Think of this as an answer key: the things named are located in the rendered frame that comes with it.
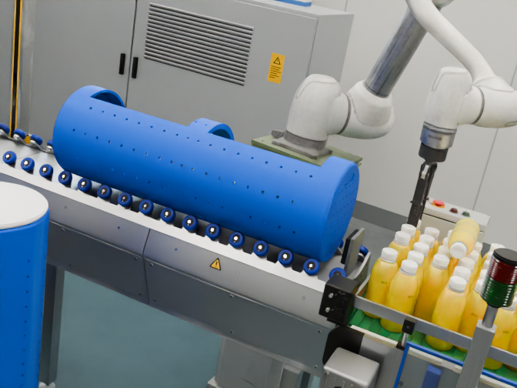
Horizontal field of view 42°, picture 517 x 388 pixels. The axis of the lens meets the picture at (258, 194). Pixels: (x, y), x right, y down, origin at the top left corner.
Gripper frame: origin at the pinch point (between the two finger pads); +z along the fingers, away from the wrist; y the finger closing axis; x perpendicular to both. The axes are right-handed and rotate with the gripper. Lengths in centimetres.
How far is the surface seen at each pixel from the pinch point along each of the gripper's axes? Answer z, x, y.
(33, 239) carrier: 12, -76, 68
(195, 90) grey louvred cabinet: 18, -150, -137
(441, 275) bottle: 5.7, 13.2, 22.6
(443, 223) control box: 3.2, 7.3, -7.5
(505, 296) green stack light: -9, 28, 55
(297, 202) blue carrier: -3.5, -25.3, 30.0
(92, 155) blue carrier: 2, -89, 31
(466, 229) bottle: -4.2, 14.9, 12.0
